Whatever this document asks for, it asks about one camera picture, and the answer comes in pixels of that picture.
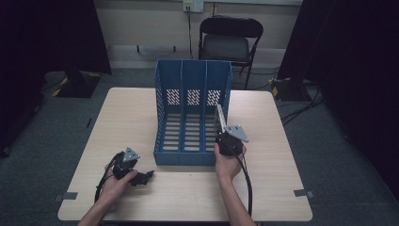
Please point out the person's right hand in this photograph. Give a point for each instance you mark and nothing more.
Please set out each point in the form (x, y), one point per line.
(227, 166)

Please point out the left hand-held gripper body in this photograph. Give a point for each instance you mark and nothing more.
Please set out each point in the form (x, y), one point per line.
(125, 163)

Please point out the black curtain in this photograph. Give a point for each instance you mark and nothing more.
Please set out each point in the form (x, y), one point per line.
(351, 47)
(44, 34)

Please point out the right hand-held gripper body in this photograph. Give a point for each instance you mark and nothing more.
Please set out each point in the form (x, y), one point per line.
(230, 144)

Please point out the white wall socket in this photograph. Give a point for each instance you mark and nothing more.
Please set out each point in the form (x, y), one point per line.
(193, 5)

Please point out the person's left hand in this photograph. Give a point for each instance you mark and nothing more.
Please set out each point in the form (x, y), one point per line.
(117, 186)

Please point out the grey tape strip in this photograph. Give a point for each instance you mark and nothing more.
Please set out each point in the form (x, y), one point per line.
(66, 196)
(302, 192)

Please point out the black folding chair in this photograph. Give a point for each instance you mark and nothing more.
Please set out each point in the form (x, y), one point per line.
(230, 40)

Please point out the blue file rack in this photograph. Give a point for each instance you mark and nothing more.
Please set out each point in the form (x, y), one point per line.
(191, 78)

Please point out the black stand base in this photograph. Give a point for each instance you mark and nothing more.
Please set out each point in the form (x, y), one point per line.
(288, 89)
(76, 84)

